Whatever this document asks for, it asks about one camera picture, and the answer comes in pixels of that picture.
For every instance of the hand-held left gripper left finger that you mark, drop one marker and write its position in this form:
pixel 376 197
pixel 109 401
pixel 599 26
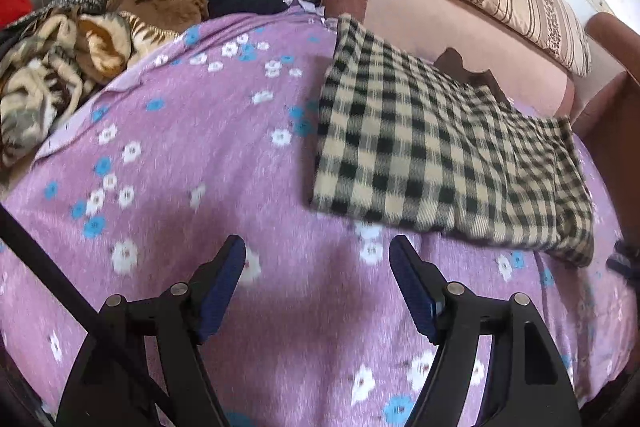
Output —
pixel 221 292

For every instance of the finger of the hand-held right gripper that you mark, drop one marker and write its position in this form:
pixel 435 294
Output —
pixel 625 259

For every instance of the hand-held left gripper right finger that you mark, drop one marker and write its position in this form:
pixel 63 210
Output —
pixel 412 292

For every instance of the black beige checkered coat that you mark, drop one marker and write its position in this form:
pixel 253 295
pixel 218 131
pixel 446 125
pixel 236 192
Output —
pixel 440 152

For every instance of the purple floral bed sheet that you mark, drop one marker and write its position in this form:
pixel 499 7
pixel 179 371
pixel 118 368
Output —
pixel 210 147

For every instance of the brown pink armrest cushion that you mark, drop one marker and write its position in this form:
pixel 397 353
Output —
pixel 612 107

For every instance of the beige brown patterned blanket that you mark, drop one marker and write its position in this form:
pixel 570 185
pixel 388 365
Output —
pixel 45 77

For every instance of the pink bolster cushion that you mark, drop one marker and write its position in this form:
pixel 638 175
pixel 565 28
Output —
pixel 400 7

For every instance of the brown garment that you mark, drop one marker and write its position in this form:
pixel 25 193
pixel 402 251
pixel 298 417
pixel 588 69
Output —
pixel 160 4

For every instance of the red cloth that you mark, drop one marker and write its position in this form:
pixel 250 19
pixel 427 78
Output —
pixel 12 2

